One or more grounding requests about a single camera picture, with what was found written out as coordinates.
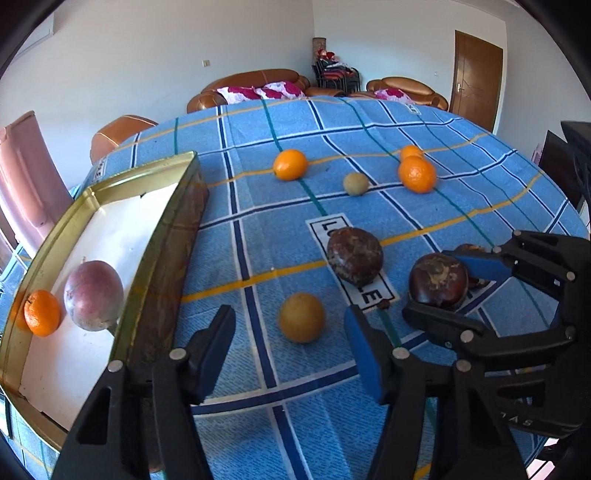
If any pink electric kettle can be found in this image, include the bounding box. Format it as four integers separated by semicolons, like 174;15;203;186
0;111;75;257

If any gold metal tray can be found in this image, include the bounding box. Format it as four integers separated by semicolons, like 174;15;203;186
0;151;211;453

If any brown leather sofa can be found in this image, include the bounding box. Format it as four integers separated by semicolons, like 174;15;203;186
187;69;311;114

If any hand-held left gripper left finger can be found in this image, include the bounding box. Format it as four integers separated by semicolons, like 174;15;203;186
51;305;237;480

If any dark furniture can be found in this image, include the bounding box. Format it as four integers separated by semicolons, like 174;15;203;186
538;121;591;209

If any purple passion fruit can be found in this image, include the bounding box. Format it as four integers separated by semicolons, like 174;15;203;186
64;260;124;332

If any dark brown round fruit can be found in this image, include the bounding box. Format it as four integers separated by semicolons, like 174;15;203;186
455;244;495;291
326;227;385;288
408;253;469;311

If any blue plaid tablecloth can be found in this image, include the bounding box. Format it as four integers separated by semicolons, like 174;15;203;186
0;96;591;480

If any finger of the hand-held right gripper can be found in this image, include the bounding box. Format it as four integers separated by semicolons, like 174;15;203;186
442;229;591;303
403;299;581;366

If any small tan round fruit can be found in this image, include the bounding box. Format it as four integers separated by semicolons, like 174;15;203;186
342;172;370;197

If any stack of dark chairs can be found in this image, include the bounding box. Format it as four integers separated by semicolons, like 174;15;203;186
313;62;361;93

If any large orange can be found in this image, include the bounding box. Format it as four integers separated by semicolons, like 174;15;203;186
272;148;309;182

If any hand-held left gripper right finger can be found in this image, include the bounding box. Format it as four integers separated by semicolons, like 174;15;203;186
344;305;528;480

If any yellow round fruit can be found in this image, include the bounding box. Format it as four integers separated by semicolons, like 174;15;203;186
278;292;327;343

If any brown wooden door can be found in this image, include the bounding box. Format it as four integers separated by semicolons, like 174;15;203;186
450;30;504;132

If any brown leather armchair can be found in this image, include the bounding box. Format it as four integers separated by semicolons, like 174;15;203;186
90;115;158;164
367;77;450;112

